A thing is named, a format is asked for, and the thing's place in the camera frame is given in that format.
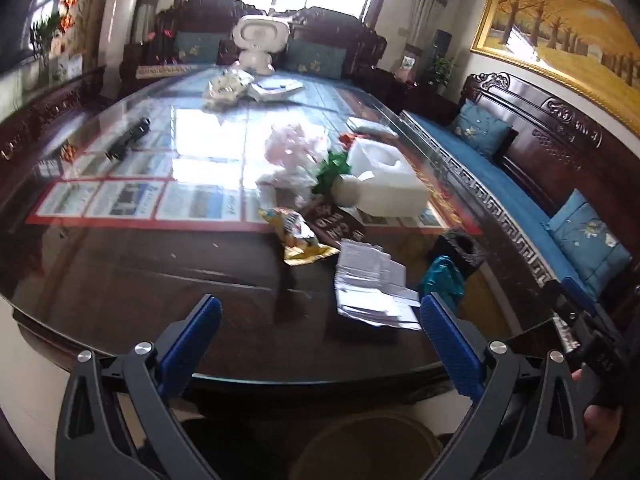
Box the potted green plant corner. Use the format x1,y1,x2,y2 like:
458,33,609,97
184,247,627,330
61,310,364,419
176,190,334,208
428,55,454,96

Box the person's right hand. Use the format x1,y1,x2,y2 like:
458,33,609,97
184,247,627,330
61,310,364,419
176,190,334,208
570,367,623,476

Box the left rosewood cabinet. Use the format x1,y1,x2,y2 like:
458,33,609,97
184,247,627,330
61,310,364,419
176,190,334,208
1,66,105,181

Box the blue cushion far right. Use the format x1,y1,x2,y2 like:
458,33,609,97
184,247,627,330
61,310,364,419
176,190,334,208
448,100,512,159

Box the tan plastic trash bin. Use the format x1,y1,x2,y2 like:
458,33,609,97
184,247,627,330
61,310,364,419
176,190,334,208
290,411,442,479

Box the white open booklet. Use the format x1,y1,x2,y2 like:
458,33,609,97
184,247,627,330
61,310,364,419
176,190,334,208
247,77,305,102

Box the teal cushion far right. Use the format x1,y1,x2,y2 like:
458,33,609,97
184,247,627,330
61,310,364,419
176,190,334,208
284,40,347,79

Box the right rosewood sofa bench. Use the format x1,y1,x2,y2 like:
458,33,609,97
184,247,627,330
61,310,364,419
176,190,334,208
401,73,639,318

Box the white flat packet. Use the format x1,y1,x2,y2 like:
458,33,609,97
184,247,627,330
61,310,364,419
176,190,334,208
346,117,398,139

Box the teal cushion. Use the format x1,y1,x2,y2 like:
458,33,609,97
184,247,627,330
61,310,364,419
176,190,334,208
175,32,228,64
284,40,347,79

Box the far rosewood sofa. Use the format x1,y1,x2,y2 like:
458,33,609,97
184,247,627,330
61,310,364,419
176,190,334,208
118,0,387,98

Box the yellow snack wrapper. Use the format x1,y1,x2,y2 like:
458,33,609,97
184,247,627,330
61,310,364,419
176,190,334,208
259,207,338,266

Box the white crumpled floral bag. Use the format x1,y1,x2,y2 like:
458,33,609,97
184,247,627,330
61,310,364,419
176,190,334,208
203,68,255,108

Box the white toy robot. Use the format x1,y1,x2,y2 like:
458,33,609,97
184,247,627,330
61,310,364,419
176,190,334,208
231,14,291,76

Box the blue cushion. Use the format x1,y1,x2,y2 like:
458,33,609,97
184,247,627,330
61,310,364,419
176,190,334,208
544,188,631,298
448,100,512,159

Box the white paper sheets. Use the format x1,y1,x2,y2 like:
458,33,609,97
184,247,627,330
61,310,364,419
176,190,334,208
334,240,421,330

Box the red wrapper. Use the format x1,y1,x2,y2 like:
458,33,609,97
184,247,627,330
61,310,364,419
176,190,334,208
338,133,356,152

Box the green plastic bag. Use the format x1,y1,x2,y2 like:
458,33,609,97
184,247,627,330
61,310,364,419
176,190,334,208
312,151,352,195

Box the dark wooden coffee table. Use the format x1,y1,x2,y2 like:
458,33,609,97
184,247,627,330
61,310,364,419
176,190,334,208
1,76,561,399

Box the teal cushion far left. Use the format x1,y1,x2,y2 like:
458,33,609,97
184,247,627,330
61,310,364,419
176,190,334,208
175,32,228,64

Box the blue cushion near right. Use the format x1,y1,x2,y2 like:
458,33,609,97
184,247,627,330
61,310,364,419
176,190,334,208
544,188,631,298

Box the pink clear plastic bag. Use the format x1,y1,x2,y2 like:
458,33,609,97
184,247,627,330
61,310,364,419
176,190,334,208
255,125,330,210

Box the brown snack packet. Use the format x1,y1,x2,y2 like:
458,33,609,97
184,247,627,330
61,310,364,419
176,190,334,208
302,197,366,248

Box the teal wrapper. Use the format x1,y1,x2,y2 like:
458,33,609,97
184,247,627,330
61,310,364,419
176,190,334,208
418,256,465,314

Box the lucky bamboo plant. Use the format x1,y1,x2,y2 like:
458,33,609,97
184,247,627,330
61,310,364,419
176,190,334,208
29,11,62,80

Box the yellow autumn trees painting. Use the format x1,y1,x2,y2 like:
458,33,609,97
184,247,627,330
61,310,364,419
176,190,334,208
471,0,639,132

